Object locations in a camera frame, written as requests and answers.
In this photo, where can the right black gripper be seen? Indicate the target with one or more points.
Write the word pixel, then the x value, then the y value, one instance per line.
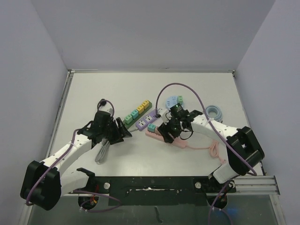
pixel 168 132

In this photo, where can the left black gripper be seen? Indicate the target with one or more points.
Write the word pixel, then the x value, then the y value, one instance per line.
pixel 118 135

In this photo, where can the green charger plug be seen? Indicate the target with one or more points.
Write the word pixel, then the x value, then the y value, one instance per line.
pixel 180 100
pixel 128 119

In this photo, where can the teal charger plug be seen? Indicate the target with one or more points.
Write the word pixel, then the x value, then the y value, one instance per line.
pixel 151 128
pixel 134 114

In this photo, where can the yellow charger plug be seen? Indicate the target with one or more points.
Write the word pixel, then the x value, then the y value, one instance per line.
pixel 140 109
pixel 146 104

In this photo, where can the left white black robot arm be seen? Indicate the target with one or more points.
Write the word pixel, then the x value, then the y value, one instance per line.
pixel 46 181

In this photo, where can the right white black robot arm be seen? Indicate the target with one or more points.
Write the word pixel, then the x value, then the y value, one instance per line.
pixel 243 149

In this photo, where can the green power strip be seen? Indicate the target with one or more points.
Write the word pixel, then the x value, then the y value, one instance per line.
pixel 138 117

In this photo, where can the pink power strip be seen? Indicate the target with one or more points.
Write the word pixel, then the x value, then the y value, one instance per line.
pixel 177 141

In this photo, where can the purple power strip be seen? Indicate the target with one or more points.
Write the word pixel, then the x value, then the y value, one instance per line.
pixel 142 123

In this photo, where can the blue round power socket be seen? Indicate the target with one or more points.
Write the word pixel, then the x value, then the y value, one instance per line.
pixel 171 101

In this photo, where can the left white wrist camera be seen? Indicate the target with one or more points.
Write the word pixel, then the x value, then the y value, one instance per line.
pixel 110 110

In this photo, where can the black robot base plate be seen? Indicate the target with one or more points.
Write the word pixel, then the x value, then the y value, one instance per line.
pixel 153 191

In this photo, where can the aluminium frame rail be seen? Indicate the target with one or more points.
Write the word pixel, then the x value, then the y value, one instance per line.
pixel 213 94

